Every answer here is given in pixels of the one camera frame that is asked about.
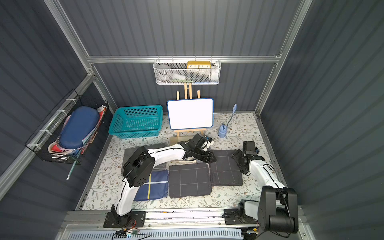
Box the white wire wall basket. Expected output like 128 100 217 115
153 59 222 85

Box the white tape roll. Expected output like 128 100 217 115
155 64 172 81

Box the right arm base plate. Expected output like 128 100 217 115
221 209 259 226

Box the blue padded case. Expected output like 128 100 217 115
59 106 100 149

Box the blue desk lamp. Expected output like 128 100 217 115
218 104 237 138

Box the plain grey folded pillowcase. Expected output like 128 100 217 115
121 143 168 175

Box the white board blue frame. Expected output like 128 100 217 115
167 98 214 130

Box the yellow clock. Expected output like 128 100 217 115
187 60 212 70

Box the black wire side basket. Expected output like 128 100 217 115
25 91 110 165

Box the navy yellow-stripe folded pillowcase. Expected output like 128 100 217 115
134 170 169 202

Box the beige grey pillowcase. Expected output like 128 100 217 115
169 136 197 166

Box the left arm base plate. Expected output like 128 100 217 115
103 211 147 229

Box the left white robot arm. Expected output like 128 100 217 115
111 134 216 217

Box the dark grey checked pillowcase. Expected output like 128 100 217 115
169 163 212 199
210 150 243 187

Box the teal plastic basket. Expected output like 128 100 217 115
109 105 163 139

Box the floral table mat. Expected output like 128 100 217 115
81 112 272 211

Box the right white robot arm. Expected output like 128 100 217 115
232 141 299 235

